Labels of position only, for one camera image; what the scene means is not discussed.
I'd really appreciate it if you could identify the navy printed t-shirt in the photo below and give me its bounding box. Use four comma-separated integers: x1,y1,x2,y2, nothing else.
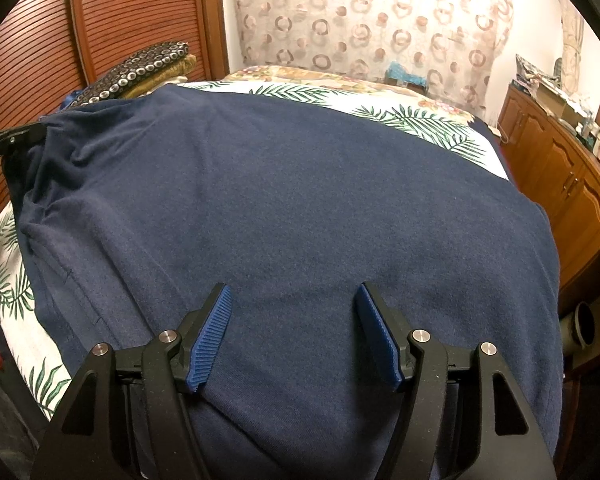
10,82,563,480

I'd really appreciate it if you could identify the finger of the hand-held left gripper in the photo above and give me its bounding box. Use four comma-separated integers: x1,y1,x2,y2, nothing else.
0,122,48,163

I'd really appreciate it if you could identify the floral leaf bed sheet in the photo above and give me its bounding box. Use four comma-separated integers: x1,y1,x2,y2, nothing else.
0,65,511,421

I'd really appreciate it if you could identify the ring patterned curtain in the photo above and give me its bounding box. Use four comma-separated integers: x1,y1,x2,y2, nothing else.
230,0,516,126

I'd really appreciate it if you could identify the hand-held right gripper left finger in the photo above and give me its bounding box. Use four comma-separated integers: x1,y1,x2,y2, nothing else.
30,282,236,480

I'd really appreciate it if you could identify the wooden cabinet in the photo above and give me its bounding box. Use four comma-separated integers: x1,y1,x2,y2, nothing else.
497,82,600,281

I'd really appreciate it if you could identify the patterned fabric bag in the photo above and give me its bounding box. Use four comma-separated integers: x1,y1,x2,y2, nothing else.
515,54,556,96

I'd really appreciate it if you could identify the tied beige curtain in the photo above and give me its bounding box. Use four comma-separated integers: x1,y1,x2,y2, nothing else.
560,0,589,96

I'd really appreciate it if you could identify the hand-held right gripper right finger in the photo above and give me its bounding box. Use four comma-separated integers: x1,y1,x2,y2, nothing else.
355,281,561,480

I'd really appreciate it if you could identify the grey pipe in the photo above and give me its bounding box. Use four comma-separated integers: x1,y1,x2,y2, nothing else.
560,300,599,357

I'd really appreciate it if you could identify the cardboard box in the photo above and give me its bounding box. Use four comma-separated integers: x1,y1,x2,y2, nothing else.
535,82,581,122

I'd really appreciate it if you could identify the dark medallion patterned cushion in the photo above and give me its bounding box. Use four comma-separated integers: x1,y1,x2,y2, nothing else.
67,40,191,106

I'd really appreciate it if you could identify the blue plastic bag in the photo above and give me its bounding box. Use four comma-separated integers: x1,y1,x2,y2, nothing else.
385,60,428,89

